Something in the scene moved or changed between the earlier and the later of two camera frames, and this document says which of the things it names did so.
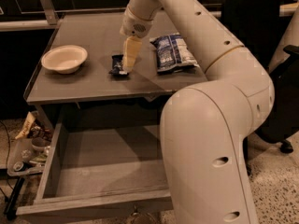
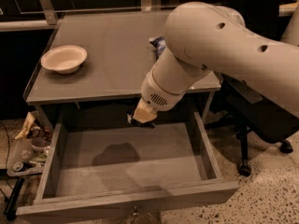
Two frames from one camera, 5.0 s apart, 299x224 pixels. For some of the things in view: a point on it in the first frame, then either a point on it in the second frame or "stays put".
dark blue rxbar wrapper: [117, 65] -> [145, 124]
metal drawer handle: [135, 213] stays put
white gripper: [135, 24] -> [156, 94]
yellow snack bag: [27, 125] stays put
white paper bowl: [65, 59] stays put
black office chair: [252, 14] stays put
